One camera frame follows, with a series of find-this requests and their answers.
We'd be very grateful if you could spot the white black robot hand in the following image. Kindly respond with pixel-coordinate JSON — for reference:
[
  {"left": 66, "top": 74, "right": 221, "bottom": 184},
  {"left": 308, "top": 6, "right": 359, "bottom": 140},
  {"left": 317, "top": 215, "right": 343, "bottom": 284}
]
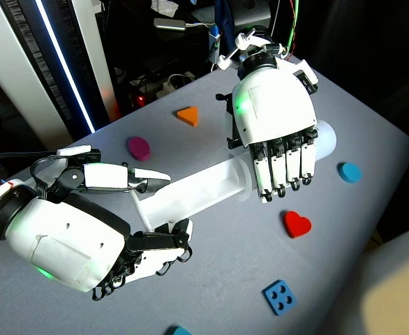
[
  {"left": 3, "top": 162, "right": 194, "bottom": 302},
  {"left": 215, "top": 62, "right": 320, "bottom": 204}
]

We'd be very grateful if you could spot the large clear plastic syringe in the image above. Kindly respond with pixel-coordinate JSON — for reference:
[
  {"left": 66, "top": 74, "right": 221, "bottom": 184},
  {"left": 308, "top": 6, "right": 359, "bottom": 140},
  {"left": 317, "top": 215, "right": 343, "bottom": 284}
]
[{"left": 130, "top": 119, "right": 338, "bottom": 233}]

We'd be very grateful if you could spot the orange triangle block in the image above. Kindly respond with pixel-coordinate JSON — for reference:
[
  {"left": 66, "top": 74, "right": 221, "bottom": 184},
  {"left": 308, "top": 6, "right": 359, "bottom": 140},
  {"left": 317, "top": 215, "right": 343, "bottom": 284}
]
[{"left": 175, "top": 106, "right": 200, "bottom": 128}]

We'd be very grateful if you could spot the blue round disc block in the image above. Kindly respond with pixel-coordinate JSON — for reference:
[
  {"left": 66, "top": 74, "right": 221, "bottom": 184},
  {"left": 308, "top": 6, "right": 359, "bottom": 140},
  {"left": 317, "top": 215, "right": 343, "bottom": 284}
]
[{"left": 336, "top": 161, "right": 364, "bottom": 184}]

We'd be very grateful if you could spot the white power strip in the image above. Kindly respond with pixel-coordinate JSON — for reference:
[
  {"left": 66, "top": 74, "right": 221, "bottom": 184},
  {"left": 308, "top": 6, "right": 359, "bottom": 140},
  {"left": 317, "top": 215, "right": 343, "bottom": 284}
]
[{"left": 154, "top": 71, "right": 195, "bottom": 101}]

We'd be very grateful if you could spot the magenta oval block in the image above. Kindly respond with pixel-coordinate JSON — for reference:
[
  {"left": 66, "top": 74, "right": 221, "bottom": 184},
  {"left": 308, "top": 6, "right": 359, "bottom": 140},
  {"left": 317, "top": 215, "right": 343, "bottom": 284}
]
[{"left": 126, "top": 135, "right": 152, "bottom": 162}]

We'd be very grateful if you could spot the red heart block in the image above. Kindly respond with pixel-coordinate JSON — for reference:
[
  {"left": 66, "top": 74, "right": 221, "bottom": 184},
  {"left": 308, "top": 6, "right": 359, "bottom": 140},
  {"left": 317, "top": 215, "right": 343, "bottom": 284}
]
[{"left": 281, "top": 209, "right": 313, "bottom": 239}]

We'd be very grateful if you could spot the flat silver grey device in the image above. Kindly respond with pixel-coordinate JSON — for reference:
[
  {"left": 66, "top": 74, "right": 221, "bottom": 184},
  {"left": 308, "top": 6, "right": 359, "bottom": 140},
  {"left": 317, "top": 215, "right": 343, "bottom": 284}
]
[{"left": 153, "top": 17, "right": 187, "bottom": 32}]

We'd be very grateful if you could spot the teal blue block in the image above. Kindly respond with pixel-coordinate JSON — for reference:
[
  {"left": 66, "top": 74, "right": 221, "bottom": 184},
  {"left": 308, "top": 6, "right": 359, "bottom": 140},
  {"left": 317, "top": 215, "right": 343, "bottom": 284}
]
[{"left": 164, "top": 325, "right": 194, "bottom": 335}]

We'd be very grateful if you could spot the grey table cloth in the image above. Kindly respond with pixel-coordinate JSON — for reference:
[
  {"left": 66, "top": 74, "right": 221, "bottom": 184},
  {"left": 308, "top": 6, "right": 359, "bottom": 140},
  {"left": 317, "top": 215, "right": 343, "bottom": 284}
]
[{"left": 0, "top": 57, "right": 409, "bottom": 335}]

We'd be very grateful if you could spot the blue square four-hole block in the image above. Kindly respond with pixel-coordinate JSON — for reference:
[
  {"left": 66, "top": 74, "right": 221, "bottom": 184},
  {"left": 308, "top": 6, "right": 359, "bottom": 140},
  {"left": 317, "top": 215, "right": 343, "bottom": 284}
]
[{"left": 262, "top": 279, "right": 299, "bottom": 317}]

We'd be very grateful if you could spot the white column with light strip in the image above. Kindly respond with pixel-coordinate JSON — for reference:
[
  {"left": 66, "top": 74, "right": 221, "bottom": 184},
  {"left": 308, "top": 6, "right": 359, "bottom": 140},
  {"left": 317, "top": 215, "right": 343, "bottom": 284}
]
[{"left": 0, "top": 0, "right": 120, "bottom": 151}]

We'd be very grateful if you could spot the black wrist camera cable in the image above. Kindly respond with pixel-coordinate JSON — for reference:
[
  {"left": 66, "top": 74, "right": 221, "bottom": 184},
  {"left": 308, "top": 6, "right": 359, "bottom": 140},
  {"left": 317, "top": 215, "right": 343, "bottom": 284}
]
[{"left": 29, "top": 156, "right": 71, "bottom": 202}]

